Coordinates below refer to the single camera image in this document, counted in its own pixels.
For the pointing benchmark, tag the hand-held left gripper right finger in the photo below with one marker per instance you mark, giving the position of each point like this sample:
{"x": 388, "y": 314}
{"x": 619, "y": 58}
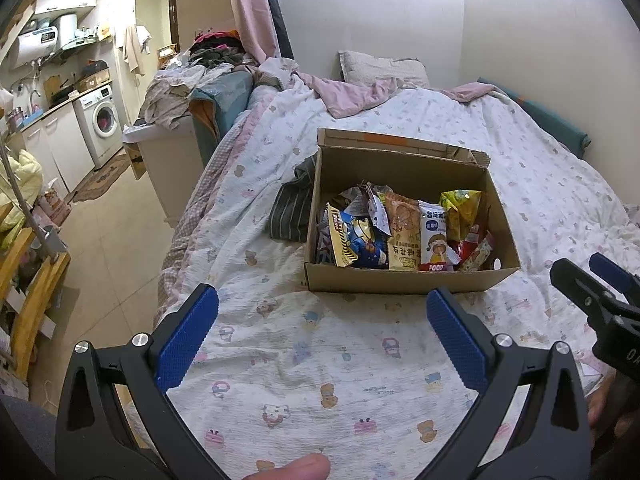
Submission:
{"x": 457, "y": 340}

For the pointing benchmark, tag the white cylinder tank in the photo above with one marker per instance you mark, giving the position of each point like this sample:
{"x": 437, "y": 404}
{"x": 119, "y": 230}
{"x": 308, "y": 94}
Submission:
{"x": 65, "y": 30}

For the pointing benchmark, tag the white washing machine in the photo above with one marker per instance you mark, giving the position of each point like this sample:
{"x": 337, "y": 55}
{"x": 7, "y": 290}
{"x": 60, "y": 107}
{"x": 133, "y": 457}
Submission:
{"x": 100, "y": 115}

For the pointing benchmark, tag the grey patterned pillow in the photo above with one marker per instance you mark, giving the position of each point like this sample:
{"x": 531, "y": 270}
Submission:
{"x": 382, "y": 67}

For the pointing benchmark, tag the small brown carton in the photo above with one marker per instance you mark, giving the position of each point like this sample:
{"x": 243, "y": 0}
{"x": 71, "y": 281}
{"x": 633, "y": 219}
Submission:
{"x": 95, "y": 79}

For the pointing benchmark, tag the red white cartoon snack packet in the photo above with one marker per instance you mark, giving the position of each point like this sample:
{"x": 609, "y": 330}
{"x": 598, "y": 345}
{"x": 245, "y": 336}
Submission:
{"x": 462, "y": 250}

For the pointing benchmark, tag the white snack packet red end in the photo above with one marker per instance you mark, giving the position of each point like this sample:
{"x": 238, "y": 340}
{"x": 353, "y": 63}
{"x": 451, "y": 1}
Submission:
{"x": 437, "y": 240}

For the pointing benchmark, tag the person's left hand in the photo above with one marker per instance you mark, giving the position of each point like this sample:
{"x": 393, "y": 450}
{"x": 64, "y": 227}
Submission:
{"x": 295, "y": 467}

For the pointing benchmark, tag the person's grey trouser leg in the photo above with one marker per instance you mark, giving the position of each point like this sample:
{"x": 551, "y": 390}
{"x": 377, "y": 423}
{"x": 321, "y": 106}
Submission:
{"x": 20, "y": 435}

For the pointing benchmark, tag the yellow blue snack packet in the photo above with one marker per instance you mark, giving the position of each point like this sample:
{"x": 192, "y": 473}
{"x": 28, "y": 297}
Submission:
{"x": 355, "y": 240}

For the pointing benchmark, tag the dark clothes pile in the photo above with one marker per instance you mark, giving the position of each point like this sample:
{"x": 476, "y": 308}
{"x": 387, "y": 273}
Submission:
{"x": 217, "y": 47}

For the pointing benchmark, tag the black vertical post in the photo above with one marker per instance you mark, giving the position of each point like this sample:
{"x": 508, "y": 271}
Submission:
{"x": 277, "y": 10}

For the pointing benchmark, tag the white kitchen cabinets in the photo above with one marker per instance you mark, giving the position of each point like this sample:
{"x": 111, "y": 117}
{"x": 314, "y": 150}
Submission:
{"x": 55, "y": 145}

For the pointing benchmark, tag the hanging white towel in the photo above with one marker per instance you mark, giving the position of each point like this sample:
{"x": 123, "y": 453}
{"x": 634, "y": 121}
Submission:
{"x": 135, "y": 50}

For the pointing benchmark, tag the crumpled white sheets pile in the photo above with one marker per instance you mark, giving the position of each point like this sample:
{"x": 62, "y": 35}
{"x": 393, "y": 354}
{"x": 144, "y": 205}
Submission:
{"x": 175, "y": 90}

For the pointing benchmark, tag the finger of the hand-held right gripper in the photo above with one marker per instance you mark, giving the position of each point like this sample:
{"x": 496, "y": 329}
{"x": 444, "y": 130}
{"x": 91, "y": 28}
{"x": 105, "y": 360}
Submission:
{"x": 612, "y": 270}
{"x": 575, "y": 280}

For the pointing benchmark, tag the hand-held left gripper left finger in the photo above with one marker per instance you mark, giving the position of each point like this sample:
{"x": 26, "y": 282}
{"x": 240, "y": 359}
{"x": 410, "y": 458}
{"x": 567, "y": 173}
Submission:
{"x": 187, "y": 335}

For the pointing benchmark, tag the yellow wooden rack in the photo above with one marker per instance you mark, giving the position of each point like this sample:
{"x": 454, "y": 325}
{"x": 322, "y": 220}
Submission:
{"x": 30, "y": 285}

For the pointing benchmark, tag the teal orange cushion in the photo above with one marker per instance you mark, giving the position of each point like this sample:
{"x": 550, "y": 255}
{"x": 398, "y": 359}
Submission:
{"x": 220, "y": 105}

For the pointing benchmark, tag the teal bed bolster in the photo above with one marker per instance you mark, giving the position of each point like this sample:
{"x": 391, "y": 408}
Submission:
{"x": 540, "y": 112}

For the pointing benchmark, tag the cardboard box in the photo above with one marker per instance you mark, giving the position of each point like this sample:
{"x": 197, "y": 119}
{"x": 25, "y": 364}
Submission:
{"x": 400, "y": 170}

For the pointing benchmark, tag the white storage cabinet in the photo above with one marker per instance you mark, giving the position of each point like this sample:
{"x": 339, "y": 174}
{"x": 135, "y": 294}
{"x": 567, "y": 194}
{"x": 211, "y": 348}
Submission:
{"x": 160, "y": 165}

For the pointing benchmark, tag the patterned floor rug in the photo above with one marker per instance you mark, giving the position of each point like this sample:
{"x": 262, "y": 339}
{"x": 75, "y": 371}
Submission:
{"x": 102, "y": 177}

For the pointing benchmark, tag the white wall cabinet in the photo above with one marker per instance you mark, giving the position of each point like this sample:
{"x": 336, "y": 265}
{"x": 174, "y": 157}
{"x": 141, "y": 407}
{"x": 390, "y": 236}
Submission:
{"x": 65, "y": 1}

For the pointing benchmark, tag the brown snack packet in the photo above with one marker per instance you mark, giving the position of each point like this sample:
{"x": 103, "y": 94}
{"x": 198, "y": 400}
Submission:
{"x": 482, "y": 254}

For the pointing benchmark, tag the pale yellow duvet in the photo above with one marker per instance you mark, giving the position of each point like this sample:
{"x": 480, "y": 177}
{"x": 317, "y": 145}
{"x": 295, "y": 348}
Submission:
{"x": 20, "y": 180}

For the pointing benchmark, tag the pink blanket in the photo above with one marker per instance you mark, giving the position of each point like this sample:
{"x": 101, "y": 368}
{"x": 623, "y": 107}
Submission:
{"x": 350, "y": 92}

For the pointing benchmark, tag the metal pole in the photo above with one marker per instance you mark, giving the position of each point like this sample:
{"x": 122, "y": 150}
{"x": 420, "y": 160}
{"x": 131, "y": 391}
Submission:
{"x": 25, "y": 205}

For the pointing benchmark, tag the pink curtain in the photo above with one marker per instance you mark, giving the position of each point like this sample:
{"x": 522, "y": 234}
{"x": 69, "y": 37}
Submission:
{"x": 250, "y": 10}

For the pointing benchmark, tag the beige snack packet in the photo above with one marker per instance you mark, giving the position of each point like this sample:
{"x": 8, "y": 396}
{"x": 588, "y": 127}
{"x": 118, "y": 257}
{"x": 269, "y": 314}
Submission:
{"x": 402, "y": 230}

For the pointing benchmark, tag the person's right hand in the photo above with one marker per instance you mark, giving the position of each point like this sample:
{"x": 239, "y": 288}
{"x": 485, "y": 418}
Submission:
{"x": 600, "y": 407}

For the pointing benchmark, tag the grey striped cloth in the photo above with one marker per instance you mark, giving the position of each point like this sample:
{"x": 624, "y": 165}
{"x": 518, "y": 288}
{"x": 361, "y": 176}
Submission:
{"x": 295, "y": 200}

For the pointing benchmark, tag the white water heater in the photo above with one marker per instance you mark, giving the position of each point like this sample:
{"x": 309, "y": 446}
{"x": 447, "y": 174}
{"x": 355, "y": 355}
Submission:
{"x": 35, "y": 42}

